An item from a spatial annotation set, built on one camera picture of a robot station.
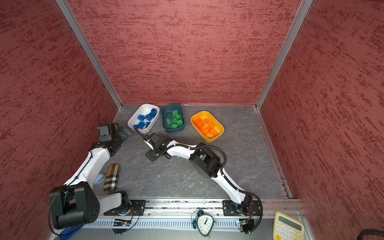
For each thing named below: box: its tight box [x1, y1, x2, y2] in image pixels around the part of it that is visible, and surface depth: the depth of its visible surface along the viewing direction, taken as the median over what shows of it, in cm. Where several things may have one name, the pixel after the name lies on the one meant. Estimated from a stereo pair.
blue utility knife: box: [59, 224, 84, 240], surface depth 67 cm
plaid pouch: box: [103, 163, 120, 194], surface depth 82 cm
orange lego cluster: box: [195, 123, 205, 131], surface depth 108 cm
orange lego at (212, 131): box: [209, 128, 218, 138], surface depth 105 cm
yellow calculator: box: [272, 211, 305, 240], surface depth 69 cm
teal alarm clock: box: [191, 209, 214, 239], surface depth 68 cm
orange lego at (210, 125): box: [206, 120, 215, 130], surface depth 109 cm
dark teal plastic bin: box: [162, 104, 185, 134], surface depth 112 cm
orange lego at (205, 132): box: [201, 129, 210, 136], surface depth 105 cm
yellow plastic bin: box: [190, 111, 225, 143], surface depth 108 cm
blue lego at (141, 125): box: [137, 121, 146, 129], surface depth 108 cm
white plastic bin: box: [127, 104, 160, 134], surface depth 112 cm
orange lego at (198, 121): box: [193, 118, 202, 126], surface depth 112 cm
